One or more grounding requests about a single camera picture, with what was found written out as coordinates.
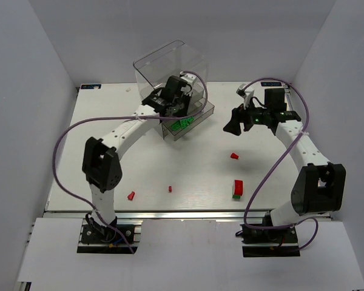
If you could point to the clear acrylic cover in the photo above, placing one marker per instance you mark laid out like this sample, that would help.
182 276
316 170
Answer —
175 75

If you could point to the blue label sticker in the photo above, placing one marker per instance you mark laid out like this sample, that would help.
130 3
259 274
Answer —
90 86
270 84

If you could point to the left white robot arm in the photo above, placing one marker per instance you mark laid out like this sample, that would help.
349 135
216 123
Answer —
101 162

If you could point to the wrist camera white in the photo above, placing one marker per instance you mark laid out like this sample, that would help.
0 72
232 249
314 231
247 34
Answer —
190 79
246 93

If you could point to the left blue label sticker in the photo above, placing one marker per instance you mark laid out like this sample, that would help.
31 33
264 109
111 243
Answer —
90 86

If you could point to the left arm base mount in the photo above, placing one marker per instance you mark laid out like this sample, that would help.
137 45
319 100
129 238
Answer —
95 238

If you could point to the right blue label sticker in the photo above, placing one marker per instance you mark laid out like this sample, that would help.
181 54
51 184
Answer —
270 84

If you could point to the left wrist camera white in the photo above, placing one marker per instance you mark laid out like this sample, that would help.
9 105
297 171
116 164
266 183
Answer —
190 79

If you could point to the red white green lego stack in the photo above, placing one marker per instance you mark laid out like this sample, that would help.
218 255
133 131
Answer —
237 190

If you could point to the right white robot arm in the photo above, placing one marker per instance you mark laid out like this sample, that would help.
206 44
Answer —
320 184

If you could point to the grey drawer trays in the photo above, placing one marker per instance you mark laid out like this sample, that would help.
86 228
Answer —
195 110

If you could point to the red cone lego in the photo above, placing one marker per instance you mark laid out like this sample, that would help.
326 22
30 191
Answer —
131 196
234 156

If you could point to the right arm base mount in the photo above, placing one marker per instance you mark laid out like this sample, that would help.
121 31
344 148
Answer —
278 243

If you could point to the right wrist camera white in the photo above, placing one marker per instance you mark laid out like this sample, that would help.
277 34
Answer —
246 93

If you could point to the green lego brick long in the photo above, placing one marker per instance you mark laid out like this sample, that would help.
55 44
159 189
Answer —
178 125

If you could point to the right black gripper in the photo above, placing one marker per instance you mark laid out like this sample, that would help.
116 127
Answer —
241 116

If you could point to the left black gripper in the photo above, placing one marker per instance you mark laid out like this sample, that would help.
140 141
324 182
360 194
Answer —
182 107

